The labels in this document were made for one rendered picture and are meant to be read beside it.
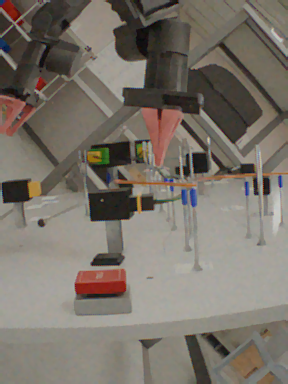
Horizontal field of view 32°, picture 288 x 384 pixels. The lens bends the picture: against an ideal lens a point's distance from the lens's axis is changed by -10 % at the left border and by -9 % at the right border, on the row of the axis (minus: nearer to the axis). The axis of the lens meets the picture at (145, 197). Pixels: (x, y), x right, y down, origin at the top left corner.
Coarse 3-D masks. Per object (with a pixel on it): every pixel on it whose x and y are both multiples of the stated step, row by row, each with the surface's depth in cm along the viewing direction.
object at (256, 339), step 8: (256, 336) 488; (248, 344) 499; (256, 344) 470; (232, 352) 505; (240, 352) 500; (264, 352) 438; (224, 360) 503; (232, 360) 501; (264, 360) 423; (216, 368) 502; (264, 368) 413; (272, 368) 410; (216, 376) 512; (256, 376) 413; (280, 376) 410
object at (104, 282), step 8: (80, 272) 53; (88, 272) 53; (96, 272) 52; (104, 272) 52; (112, 272) 52; (120, 272) 52; (80, 280) 50; (88, 280) 49; (96, 280) 49; (104, 280) 49; (112, 280) 49; (120, 280) 49; (80, 288) 49; (88, 288) 49; (96, 288) 49; (104, 288) 49; (112, 288) 49; (120, 288) 49; (88, 296) 50; (96, 296) 50; (104, 296) 50
